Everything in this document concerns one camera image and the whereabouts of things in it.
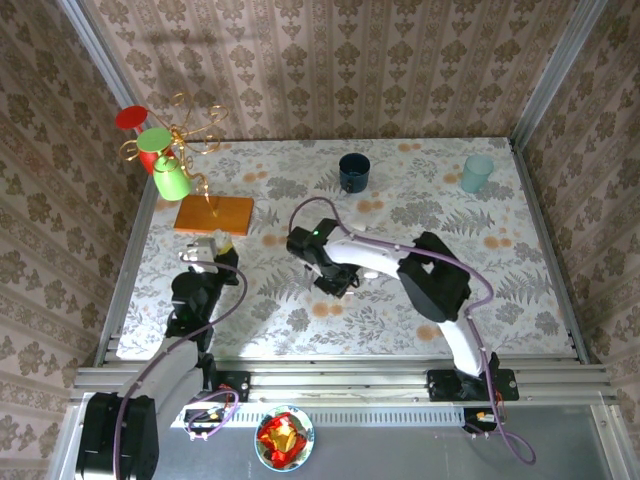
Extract green plastic cup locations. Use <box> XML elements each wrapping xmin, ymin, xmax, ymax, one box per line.
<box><xmin>136</xmin><ymin>127</ymin><xmax>194</xmax><ymax>202</ymax></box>

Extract slotted cable duct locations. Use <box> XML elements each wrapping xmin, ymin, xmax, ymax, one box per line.
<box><xmin>87</xmin><ymin>405</ymin><xmax>464</xmax><ymax>427</ymax></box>

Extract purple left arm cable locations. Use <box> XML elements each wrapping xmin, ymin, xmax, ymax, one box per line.
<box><xmin>112</xmin><ymin>252</ymin><xmax>249</xmax><ymax>480</ymax></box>

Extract gold wire stand wooden base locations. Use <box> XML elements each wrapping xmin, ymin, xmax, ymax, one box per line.
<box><xmin>118</xmin><ymin>92</ymin><xmax>256</xmax><ymax>238</ymax></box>

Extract white candy bowl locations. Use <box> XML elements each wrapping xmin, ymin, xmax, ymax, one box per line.
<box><xmin>253</xmin><ymin>404</ymin><xmax>316</xmax><ymax>473</ymax></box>

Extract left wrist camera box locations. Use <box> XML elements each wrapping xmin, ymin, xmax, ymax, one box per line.
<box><xmin>178</xmin><ymin>236</ymin><xmax>222</xmax><ymax>275</ymax></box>

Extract translucent teal cup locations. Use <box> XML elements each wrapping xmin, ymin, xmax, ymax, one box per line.
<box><xmin>459</xmin><ymin>153</ymin><xmax>496</xmax><ymax>195</ymax></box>

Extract black cable connector block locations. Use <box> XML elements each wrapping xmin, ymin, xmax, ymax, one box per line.
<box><xmin>462</xmin><ymin>407</ymin><xmax>501</xmax><ymax>435</ymax></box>
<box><xmin>183</xmin><ymin>407</ymin><xmax>227</xmax><ymax>436</ymax></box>

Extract gold foil candy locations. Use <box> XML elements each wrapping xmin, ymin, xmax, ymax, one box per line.
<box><xmin>268</xmin><ymin>429</ymin><xmax>297</xmax><ymax>454</ymax></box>

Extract red foil candy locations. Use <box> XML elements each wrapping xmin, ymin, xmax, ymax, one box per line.
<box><xmin>259</xmin><ymin>413</ymin><xmax>307</xmax><ymax>464</ymax></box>

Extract dark blue cup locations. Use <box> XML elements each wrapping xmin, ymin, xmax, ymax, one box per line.
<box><xmin>338</xmin><ymin>152</ymin><xmax>373</xmax><ymax>194</ymax></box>

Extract red plastic cup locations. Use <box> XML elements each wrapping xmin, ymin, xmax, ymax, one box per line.
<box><xmin>115</xmin><ymin>105</ymin><xmax>177</xmax><ymax>177</ymax></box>

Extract aluminium front rail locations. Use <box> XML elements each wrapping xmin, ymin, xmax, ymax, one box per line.
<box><xmin>69</xmin><ymin>355</ymin><xmax>621</xmax><ymax>404</ymax></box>

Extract aluminium table side rail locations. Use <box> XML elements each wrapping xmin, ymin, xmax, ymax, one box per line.
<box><xmin>508</xmin><ymin>138</ymin><xmax>592</xmax><ymax>364</ymax></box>
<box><xmin>92</xmin><ymin>164</ymin><xmax>159</xmax><ymax>369</ymax></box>

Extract aluminium frame post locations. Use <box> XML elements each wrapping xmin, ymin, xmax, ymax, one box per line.
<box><xmin>53</xmin><ymin>0</ymin><xmax>151</xmax><ymax>171</ymax></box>
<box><xmin>507</xmin><ymin>0</ymin><xmax>610</xmax><ymax>151</ymax></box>

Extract grey metal shelf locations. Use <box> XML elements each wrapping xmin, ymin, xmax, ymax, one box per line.
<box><xmin>47</xmin><ymin>402</ymin><xmax>624</xmax><ymax>480</ymax></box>

